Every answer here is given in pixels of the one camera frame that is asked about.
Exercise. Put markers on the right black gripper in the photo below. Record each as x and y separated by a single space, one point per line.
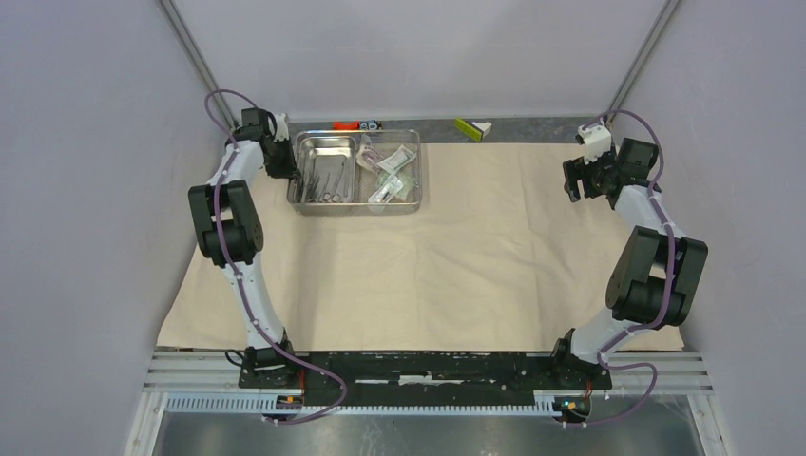
575 170

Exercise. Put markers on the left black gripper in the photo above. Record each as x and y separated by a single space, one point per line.
288 170

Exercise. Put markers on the wire mesh steel basket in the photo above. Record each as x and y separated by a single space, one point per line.
385 142

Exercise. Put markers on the beige cloth wrap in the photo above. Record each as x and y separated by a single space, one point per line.
495 259

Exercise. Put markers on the dark packet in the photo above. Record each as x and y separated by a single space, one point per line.
368 159

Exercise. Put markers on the green white brush tool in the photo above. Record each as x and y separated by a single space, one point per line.
476 131

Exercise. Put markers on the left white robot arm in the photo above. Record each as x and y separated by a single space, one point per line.
229 233

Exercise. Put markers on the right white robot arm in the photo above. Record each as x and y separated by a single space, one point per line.
655 279

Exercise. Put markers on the steel surgical forceps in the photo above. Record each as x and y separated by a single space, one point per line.
311 182

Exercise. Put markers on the steel surgical scissors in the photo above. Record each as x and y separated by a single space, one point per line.
331 193

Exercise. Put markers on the stainless steel inner tray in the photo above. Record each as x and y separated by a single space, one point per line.
329 150

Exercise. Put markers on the orange red tape roll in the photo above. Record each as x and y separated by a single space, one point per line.
345 126

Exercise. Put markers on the small black blue toy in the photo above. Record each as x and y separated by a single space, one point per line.
370 125

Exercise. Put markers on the white sealed pouch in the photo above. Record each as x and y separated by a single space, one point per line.
394 163

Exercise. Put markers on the clear plastic bag item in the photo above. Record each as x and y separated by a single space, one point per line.
387 191

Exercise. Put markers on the green printed gauze packet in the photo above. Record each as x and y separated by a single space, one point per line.
404 194

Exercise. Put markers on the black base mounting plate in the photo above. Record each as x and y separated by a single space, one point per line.
417 378

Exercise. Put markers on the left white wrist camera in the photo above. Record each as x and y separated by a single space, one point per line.
282 128

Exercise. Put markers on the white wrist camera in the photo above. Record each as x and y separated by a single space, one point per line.
596 139
282 128

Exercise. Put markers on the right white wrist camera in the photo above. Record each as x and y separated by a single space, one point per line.
596 139

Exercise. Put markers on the left aluminium corner post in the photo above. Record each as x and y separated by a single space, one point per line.
193 52

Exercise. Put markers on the aluminium corner post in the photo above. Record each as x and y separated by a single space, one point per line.
193 52
664 17

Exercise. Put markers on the right aluminium corner post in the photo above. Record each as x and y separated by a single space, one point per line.
664 17

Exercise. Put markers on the white slotted cable duct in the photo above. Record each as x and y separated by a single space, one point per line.
288 406

